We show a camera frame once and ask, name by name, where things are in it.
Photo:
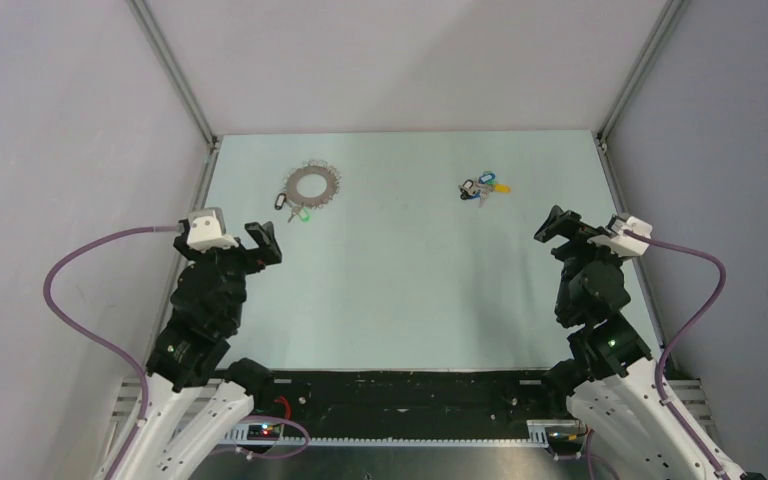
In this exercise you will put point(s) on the white slotted cable duct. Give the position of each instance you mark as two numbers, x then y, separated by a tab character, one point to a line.
538	434

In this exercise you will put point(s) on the aluminium frame post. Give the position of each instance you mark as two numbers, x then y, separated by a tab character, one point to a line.
664	26
157	41

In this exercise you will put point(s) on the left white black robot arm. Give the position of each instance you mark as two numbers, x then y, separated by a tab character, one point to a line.
206	312

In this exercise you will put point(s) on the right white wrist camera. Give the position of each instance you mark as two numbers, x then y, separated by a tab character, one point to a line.
623	235

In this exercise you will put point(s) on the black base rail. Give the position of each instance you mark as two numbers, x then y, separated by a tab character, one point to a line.
414	404

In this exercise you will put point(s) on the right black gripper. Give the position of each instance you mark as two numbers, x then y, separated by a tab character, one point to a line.
558	222

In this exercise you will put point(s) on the left aluminium frame post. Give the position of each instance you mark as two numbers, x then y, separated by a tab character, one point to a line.
157	41

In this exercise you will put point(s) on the blue key tag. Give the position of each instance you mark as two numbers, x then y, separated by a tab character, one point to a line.
487	178

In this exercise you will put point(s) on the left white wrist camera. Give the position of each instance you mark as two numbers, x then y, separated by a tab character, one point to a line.
206	229

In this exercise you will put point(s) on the right aluminium frame post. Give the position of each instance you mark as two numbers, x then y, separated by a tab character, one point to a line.
664	26

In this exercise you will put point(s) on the metal disc with keyrings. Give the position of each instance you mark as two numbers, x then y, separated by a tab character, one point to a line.
313	184

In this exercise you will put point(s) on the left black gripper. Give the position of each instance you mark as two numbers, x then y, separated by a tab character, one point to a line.
269	251

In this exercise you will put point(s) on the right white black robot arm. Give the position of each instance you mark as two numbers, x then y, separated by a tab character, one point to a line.
613	382

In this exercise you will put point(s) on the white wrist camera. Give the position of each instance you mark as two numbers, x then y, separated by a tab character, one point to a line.
623	235
206	229

